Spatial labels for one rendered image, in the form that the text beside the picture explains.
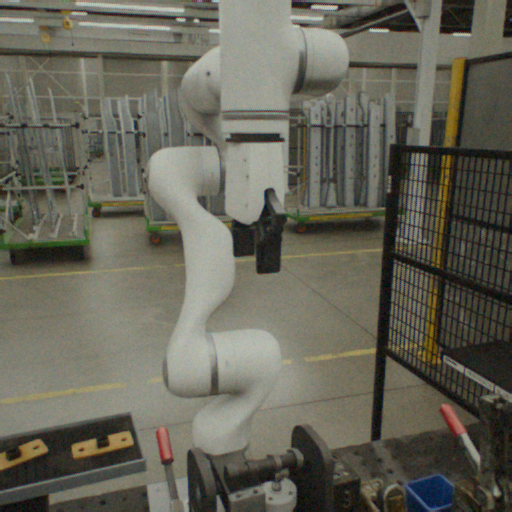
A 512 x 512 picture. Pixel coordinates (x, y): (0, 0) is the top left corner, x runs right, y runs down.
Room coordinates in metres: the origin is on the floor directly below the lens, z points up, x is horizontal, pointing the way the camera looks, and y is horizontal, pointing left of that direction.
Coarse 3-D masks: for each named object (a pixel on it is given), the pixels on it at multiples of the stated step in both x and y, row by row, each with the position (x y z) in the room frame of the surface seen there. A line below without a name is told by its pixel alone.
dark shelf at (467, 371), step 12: (456, 348) 1.29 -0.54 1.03; (468, 348) 1.29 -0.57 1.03; (480, 348) 1.29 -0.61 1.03; (492, 348) 1.29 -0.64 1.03; (504, 348) 1.29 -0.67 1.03; (444, 360) 1.25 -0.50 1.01; (456, 360) 1.22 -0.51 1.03; (468, 360) 1.21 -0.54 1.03; (480, 360) 1.21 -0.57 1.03; (492, 360) 1.22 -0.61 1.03; (504, 360) 1.22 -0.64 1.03; (468, 372) 1.17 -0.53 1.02; (480, 372) 1.15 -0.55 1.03; (492, 372) 1.15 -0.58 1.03; (504, 372) 1.15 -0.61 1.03; (480, 384) 1.14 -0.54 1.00; (492, 384) 1.10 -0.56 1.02; (504, 384) 1.09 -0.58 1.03; (504, 396) 1.07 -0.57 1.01
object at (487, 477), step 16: (480, 400) 0.71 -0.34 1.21; (496, 400) 0.71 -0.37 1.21; (480, 416) 0.70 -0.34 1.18; (496, 416) 0.70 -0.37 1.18; (480, 432) 0.70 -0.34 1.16; (496, 432) 0.70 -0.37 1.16; (480, 448) 0.70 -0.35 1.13; (496, 448) 0.70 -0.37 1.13; (480, 464) 0.69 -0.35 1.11; (496, 464) 0.69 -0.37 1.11; (480, 480) 0.69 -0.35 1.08; (496, 480) 0.70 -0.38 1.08
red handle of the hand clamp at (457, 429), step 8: (448, 408) 0.79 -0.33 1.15; (448, 416) 0.78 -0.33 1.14; (456, 416) 0.78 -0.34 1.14; (448, 424) 0.77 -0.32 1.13; (456, 424) 0.76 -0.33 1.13; (456, 432) 0.76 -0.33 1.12; (464, 432) 0.76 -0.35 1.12; (464, 440) 0.75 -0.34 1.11; (464, 448) 0.74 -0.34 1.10; (472, 448) 0.74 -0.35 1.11; (472, 456) 0.72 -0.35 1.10; (472, 464) 0.72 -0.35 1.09; (496, 488) 0.68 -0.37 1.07; (496, 496) 0.68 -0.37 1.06
